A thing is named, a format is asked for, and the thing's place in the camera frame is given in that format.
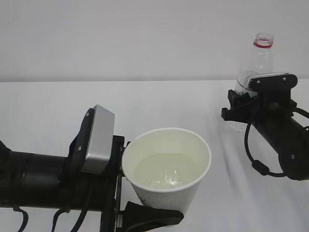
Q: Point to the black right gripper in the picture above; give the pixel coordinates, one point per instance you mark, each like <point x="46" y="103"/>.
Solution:
<point x="263" y="110"/>

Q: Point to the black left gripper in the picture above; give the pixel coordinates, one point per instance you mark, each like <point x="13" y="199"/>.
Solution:
<point x="95" y="192"/>

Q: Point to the white paper cup green logo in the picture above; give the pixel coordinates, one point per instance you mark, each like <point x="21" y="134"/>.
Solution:
<point x="165" y="167"/>

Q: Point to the clear Nongfu Spring water bottle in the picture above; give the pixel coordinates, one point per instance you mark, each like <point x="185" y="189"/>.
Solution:
<point x="257" y="60"/>

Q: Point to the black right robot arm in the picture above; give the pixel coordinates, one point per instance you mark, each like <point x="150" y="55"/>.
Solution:
<point x="292" y="148"/>

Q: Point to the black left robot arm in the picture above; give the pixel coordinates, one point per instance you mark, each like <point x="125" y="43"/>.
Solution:
<point x="34" y="180"/>

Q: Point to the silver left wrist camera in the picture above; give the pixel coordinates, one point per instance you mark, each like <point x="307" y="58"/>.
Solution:
<point x="93" y="147"/>

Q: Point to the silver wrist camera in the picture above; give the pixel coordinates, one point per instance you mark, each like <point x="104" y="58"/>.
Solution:
<point x="93" y="147"/>
<point x="272" y="82"/>

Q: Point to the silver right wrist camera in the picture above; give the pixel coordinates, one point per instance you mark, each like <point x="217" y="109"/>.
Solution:
<point x="272" y="82"/>

